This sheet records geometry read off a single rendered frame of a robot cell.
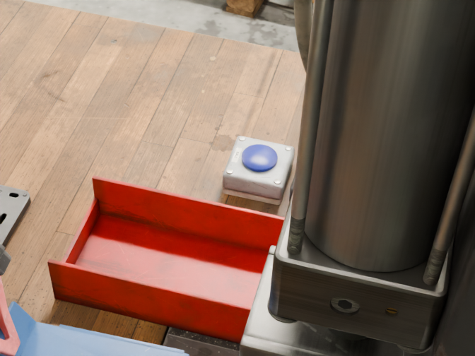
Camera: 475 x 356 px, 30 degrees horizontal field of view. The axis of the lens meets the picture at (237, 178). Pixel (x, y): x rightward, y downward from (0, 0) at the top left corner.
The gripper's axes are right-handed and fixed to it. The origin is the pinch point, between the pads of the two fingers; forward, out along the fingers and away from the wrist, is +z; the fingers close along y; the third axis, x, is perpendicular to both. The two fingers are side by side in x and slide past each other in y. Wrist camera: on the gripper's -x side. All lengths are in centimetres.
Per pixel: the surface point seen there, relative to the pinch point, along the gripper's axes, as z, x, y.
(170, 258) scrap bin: 13.0, 19.0, 1.6
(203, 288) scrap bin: 15.2, 16.2, 5.3
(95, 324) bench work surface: 10.6, 9.7, -2.8
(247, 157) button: 13.3, 32.4, 7.4
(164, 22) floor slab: 69, 172, -90
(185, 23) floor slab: 72, 173, -84
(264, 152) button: 14.1, 33.7, 8.7
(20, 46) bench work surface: -1, 49, -24
